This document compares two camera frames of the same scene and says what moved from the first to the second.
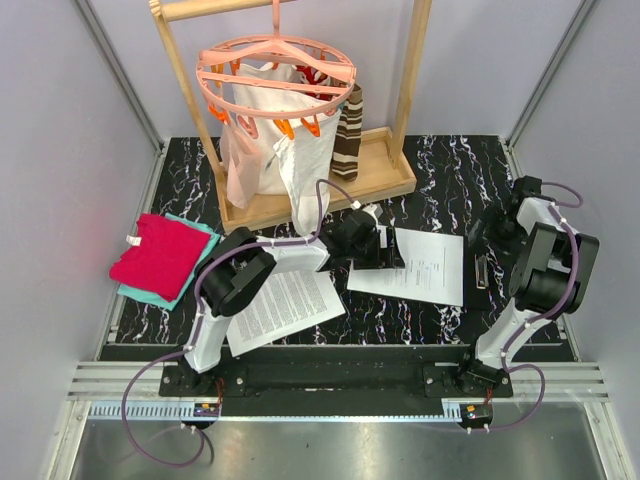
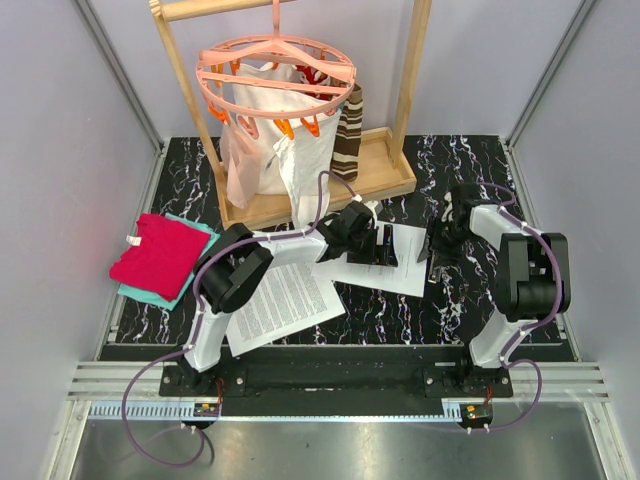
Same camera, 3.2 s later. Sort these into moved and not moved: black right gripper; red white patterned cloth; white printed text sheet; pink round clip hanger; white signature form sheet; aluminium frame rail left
Moved: white signature form sheet; black right gripper
Not moved: aluminium frame rail left; pink round clip hanger; white printed text sheet; red white patterned cloth
